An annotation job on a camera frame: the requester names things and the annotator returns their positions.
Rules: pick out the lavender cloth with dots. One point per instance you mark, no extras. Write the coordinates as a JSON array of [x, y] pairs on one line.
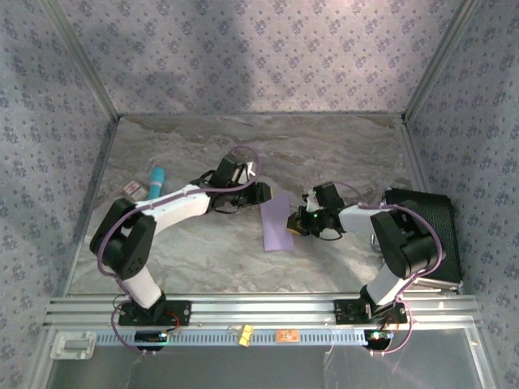
[[277, 231]]

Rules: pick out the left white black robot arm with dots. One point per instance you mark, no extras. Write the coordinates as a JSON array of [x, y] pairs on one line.
[[142, 283]]

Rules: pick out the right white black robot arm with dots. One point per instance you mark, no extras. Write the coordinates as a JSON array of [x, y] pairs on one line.
[[405, 243]]

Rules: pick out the teal cylinder tube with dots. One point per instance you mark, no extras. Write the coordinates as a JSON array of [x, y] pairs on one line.
[[157, 180]]

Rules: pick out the small red white card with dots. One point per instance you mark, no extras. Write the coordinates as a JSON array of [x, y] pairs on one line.
[[133, 189]]

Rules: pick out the orange label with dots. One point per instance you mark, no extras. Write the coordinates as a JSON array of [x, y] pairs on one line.
[[287, 335]]

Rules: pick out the yellow connector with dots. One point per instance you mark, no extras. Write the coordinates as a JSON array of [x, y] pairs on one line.
[[245, 335]]

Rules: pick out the black ribbed case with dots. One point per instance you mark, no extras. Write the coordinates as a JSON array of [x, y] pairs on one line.
[[442, 219]]

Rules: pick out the right black controller board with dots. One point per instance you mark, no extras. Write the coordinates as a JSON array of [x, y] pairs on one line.
[[377, 338]]

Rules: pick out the black controller board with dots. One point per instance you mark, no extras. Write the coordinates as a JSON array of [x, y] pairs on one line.
[[377, 338], [148, 337]]

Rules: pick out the left black controller board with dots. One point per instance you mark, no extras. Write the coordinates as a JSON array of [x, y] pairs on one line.
[[148, 337]]

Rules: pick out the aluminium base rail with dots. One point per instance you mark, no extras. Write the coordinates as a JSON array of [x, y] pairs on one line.
[[263, 310]]

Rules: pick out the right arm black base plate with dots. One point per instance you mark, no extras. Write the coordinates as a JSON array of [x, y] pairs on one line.
[[348, 313]]

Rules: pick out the aluminium frame side rail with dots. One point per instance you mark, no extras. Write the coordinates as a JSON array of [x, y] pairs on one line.
[[414, 158], [92, 202]]

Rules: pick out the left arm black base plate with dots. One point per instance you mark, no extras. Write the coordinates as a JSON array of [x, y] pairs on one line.
[[180, 314]]

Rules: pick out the aluminium frame post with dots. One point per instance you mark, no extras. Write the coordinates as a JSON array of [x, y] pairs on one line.
[[86, 61], [440, 61]]

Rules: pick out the white plastic bracket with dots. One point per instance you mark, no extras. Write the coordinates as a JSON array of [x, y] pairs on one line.
[[73, 345]]

